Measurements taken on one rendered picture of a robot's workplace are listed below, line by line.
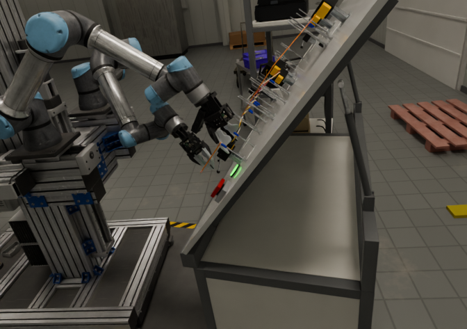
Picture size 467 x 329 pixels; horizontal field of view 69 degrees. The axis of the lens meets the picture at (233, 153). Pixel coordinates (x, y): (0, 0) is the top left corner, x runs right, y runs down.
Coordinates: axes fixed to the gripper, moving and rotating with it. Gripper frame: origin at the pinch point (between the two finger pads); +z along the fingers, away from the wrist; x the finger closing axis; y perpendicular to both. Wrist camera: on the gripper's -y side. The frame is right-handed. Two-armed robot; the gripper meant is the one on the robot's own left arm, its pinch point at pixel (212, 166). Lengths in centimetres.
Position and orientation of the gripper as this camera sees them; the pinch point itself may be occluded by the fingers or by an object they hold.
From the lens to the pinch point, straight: 133.9
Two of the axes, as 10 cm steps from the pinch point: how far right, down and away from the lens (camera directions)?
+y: -1.1, -2.0, -9.7
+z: 6.6, 7.2, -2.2
